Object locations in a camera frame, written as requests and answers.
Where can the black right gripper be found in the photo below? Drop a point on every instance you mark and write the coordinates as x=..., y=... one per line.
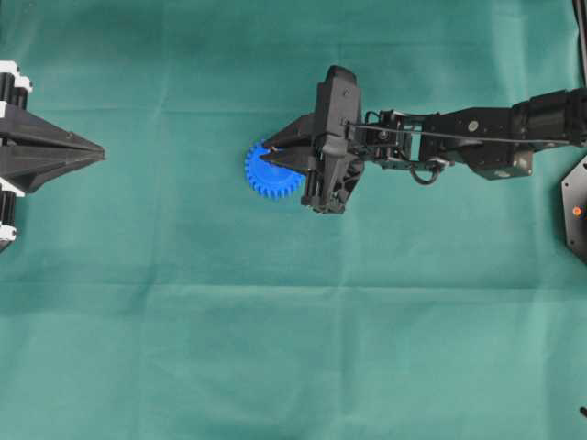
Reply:
x=335, y=168

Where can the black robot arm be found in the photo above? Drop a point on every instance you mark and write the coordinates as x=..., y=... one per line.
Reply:
x=496, y=143

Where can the blue plastic gear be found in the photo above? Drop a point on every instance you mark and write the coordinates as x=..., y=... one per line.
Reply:
x=267, y=180

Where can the green table cloth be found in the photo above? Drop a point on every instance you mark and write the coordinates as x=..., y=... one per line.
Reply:
x=154, y=295

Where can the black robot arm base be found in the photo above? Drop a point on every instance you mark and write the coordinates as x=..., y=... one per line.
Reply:
x=573, y=193

